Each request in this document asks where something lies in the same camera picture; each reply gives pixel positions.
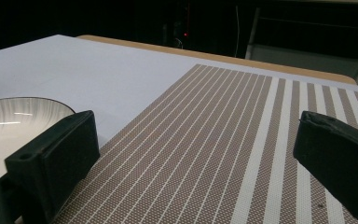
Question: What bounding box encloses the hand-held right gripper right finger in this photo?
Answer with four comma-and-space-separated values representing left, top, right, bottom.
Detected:
293, 110, 358, 224

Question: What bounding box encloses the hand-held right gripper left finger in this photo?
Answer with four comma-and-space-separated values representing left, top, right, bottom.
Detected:
4, 109, 102, 224

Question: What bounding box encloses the white plate with dark rim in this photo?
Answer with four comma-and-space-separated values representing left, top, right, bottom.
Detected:
0, 96, 76, 180

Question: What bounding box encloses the white board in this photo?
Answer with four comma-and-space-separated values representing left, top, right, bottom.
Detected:
0, 34, 358, 150

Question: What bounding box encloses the brown striped placemat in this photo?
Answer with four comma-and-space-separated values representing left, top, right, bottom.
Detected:
50, 63, 358, 224

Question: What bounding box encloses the wooden table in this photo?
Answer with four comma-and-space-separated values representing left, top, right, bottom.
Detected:
76, 34, 358, 86

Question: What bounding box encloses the black device with red light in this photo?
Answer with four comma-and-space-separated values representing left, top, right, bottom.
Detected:
171, 3, 197, 49

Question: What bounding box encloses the metal desk frame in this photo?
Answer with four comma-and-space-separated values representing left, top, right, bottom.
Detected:
244, 6, 358, 86

